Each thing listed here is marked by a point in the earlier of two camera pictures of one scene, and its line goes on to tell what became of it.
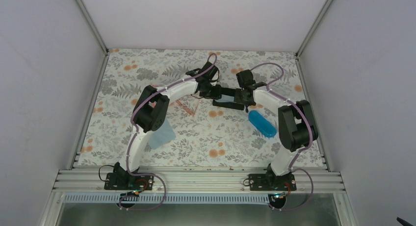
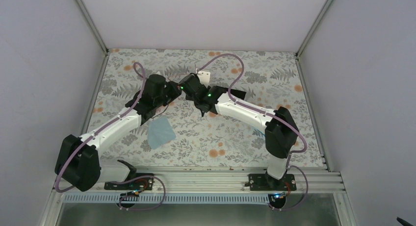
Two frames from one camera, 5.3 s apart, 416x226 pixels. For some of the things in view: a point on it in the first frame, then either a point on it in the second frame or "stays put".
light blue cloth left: (162, 135) stays put
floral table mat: (208, 134) stays put
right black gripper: (238, 99) -> (188, 98)
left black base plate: (127, 181) stays put
